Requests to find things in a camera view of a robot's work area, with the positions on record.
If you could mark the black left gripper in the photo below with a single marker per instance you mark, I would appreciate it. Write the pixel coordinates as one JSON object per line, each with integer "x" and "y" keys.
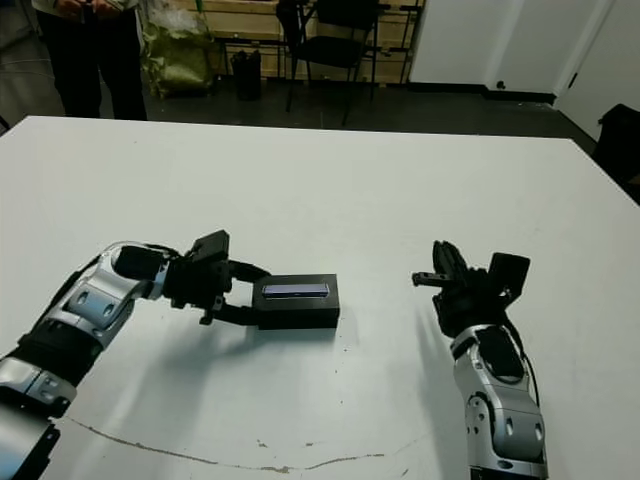
{"x": 195, "y": 287}

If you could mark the green sack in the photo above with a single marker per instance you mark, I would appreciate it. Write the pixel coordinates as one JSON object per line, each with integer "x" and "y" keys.
{"x": 180, "y": 60}

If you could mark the small black bin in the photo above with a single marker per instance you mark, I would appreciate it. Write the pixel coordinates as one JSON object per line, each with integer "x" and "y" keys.
{"x": 247, "y": 75}

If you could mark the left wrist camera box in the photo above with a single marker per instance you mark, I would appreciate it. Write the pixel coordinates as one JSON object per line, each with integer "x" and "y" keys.
{"x": 212, "y": 246}

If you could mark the white door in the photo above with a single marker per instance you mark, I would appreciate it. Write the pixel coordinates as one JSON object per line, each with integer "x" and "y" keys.
{"x": 605, "y": 60}

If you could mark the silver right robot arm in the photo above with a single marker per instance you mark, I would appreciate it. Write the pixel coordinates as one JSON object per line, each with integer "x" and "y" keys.
{"x": 505, "y": 405}

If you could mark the person in beige jacket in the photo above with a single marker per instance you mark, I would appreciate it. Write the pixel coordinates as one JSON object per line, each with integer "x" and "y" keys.
{"x": 95, "y": 55}

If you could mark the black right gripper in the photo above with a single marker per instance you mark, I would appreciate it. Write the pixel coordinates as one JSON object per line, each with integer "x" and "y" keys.
{"x": 472, "y": 302}

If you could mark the black box lid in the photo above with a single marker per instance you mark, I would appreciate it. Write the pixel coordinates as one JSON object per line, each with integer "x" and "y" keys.
{"x": 300, "y": 310}

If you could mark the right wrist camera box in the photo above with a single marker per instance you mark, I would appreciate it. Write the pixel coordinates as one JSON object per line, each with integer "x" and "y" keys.
{"x": 510, "y": 275}

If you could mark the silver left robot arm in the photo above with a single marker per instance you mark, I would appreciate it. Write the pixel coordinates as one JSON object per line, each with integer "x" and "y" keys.
{"x": 65, "y": 320}

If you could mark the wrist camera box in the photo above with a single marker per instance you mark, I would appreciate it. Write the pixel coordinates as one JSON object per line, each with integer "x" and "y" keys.
{"x": 510, "y": 275}
{"x": 212, "y": 246}

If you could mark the black mesh office chair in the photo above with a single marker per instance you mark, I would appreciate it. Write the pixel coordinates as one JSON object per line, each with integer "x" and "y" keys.
{"x": 335, "y": 47}

